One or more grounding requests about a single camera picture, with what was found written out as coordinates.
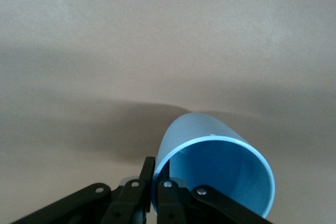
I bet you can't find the light blue plastic cup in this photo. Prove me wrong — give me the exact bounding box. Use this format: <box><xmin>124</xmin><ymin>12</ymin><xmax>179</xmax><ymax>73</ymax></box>
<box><xmin>151</xmin><ymin>112</ymin><xmax>276</xmax><ymax>220</ymax></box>

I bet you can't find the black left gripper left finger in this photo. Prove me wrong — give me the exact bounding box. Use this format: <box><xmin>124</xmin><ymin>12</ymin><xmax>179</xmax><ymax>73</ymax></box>
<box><xmin>10</xmin><ymin>156</ymin><xmax>156</xmax><ymax>224</ymax></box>

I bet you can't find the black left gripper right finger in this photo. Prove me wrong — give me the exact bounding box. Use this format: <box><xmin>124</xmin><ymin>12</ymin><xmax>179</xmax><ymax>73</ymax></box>
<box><xmin>156</xmin><ymin>167</ymin><xmax>274</xmax><ymax>224</ymax></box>

